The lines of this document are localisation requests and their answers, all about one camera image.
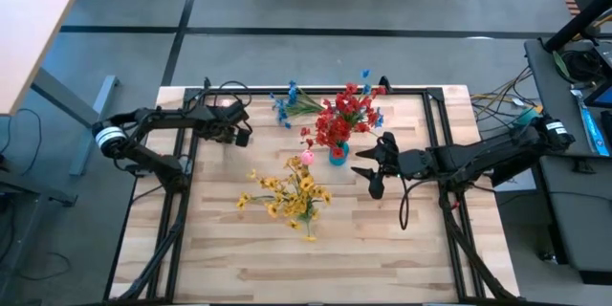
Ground black coiled cable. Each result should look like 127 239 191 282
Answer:
562 49 604 83

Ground light wooden desk top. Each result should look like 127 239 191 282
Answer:
0 0 82 117

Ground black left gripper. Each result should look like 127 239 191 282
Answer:
190 99 253 148

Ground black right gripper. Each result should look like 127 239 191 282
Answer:
350 131 435 201

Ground blue glass vase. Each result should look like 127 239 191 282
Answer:
328 141 351 167

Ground dark grey table base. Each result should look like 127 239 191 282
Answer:
0 155 77 207

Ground red artificial flower bunch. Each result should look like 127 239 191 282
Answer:
299 114 355 159
320 82 388 135

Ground blue artificial flower bunch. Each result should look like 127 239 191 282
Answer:
361 69 386 130
270 80 327 129

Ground yellow artificial flower bunch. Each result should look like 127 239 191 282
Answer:
281 155 332 244
235 166 307 230

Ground black metal table frame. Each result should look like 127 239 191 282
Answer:
102 76 522 305

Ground grey metal desk leg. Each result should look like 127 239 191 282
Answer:
31 67 120 177

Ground blue strip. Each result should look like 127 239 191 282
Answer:
569 86 611 158

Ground tangled floor cables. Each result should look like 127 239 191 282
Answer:
470 65 544 130

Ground black tablet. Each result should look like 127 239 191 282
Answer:
585 80 612 109

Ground grey side table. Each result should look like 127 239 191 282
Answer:
523 37 612 159

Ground black cable bundle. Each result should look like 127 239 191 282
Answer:
119 190 190 302
437 186 511 302

